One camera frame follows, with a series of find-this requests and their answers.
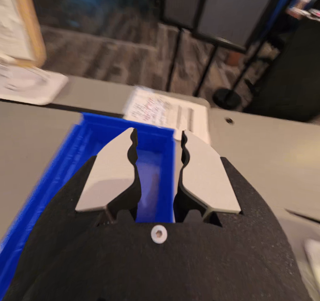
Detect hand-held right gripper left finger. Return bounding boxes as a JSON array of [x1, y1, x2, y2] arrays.
[[75, 127, 142, 224]]

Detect wooden framed board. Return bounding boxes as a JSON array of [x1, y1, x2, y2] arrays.
[[0, 0, 47, 67]]

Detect blue plastic bin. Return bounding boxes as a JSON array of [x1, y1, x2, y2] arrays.
[[0, 112, 175, 299]]

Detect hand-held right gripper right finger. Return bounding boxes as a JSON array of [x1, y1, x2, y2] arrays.
[[173, 130, 242, 223]]

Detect black stand with round base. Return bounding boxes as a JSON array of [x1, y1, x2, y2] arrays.
[[212, 19, 283, 111]]

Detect handwritten white paper sheet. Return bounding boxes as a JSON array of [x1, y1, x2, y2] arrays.
[[123, 86, 211, 145]]

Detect dark cabinet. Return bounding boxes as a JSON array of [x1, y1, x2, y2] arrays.
[[244, 16, 320, 125]]

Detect white sheet with round print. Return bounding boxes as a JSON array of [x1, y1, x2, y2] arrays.
[[0, 56, 69, 106]]

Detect white blurred paper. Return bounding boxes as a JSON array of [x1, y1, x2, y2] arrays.
[[304, 239, 320, 290]]

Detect grey room divider panel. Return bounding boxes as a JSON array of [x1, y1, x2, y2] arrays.
[[196, 0, 288, 54], [160, 0, 209, 30]]

